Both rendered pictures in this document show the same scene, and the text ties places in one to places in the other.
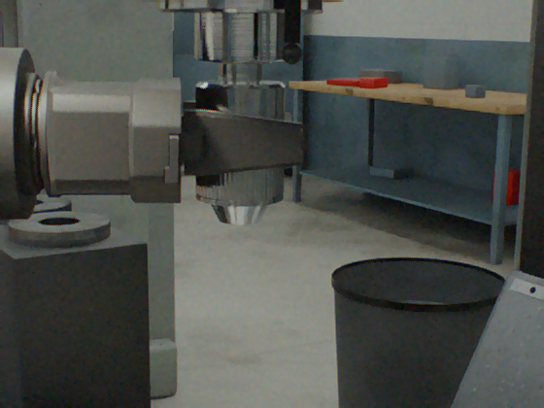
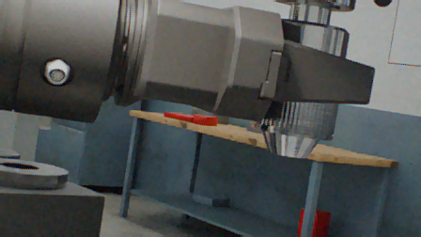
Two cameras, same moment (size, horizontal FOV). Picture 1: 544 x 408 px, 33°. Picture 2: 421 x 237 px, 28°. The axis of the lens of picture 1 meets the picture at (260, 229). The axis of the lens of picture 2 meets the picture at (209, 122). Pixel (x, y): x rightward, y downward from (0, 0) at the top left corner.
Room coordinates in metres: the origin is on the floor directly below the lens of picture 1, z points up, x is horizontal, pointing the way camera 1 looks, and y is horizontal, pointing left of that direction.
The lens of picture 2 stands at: (0.04, 0.12, 1.23)
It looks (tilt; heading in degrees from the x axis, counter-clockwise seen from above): 3 degrees down; 352
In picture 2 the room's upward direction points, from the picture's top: 9 degrees clockwise
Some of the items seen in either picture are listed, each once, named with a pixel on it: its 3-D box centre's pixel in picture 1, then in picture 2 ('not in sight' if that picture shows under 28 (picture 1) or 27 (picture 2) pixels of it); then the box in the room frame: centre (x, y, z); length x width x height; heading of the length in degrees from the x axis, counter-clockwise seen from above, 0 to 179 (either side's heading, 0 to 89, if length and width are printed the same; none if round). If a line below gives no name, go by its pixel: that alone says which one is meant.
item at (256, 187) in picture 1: (240, 150); (298, 87); (0.49, 0.01, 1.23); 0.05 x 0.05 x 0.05
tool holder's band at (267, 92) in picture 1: (240, 91); (306, 33); (0.49, 0.01, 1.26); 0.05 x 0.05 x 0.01
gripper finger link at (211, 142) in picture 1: (243, 144); (319, 76); (0.46, 0.01, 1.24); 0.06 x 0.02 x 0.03; 95
